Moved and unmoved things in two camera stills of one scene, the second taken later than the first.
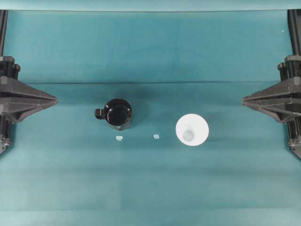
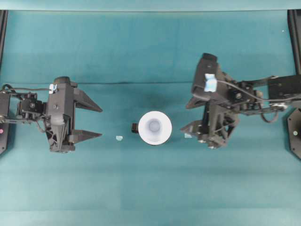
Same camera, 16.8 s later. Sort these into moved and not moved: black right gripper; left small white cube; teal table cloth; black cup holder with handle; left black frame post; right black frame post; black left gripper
Moved: black right gripper; black cup holder with handle; black left gripper
Not moved: left small white cube; teal table cloth; left black frame post; right black frame post
